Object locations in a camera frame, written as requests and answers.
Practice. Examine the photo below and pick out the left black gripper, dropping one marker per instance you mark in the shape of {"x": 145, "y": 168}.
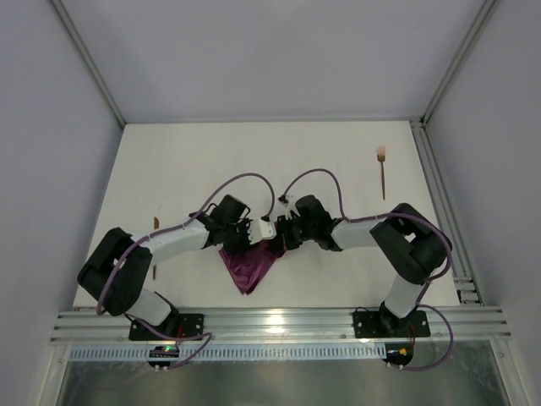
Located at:
{"x": 241, "y": 236}

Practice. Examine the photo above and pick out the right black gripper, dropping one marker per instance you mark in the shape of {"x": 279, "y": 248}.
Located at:
{"x": 288, "y": 233}

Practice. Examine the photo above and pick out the purple cloth napkin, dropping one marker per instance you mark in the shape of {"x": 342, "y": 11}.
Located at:
{"x": 248, "y": 269}

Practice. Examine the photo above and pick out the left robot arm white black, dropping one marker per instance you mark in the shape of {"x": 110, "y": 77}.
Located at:
{"x": 115, "y": 273}

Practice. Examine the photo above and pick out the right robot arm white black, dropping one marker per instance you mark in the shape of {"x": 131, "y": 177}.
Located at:
{"x": 417, "y": 250}

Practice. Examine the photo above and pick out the left controller board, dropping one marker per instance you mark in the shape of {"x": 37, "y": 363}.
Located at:
{"x": 163, "y": 356}

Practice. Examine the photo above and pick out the controller board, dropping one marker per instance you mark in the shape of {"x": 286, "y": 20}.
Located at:
{"x": 398, "y": 356}
{"x": 163, "y": 356}

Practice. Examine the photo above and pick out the right controller board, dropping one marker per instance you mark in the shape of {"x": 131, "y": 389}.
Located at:
{"x": 398, "y": 356}

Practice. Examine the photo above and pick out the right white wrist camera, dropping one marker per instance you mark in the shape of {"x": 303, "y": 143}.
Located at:
{"x": 288, "y": 201}

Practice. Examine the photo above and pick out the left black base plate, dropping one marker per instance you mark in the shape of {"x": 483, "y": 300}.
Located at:
{"x": 190, "y": 325}

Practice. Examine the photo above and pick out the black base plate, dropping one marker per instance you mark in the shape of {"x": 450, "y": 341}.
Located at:
{"x": 383, "y": 324}
{"x": 190, "y": 325}

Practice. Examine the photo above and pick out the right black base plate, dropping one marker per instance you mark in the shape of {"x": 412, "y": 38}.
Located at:
{"x": 383, "y": 324}

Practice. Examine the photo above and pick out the slotted grey cable duct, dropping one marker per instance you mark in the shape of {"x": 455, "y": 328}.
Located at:
{"x": 234, "y": 352}

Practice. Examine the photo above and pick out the right side aluminium rail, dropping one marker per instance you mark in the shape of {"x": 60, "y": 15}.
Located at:
{"x": 463, "y": 269}

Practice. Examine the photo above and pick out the aluminium rail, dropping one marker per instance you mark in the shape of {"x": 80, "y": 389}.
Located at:
{"x": 275, "y": 325}
{"x": 463, "y": 269}

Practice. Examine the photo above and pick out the aluminium front rail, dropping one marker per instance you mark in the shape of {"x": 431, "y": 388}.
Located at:
{"x": 275, "y": 325}

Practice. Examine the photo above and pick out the left corner frame post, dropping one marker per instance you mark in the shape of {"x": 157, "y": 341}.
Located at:
{"x": 82, "y": 51}

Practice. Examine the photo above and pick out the corner frame post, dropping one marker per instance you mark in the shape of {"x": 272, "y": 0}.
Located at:
{"x": 82, "y": 51}
{"x": 460, "y": 56}

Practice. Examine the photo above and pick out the right corner frame post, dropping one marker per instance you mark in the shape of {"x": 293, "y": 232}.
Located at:
{"x": 460, "y": 56}

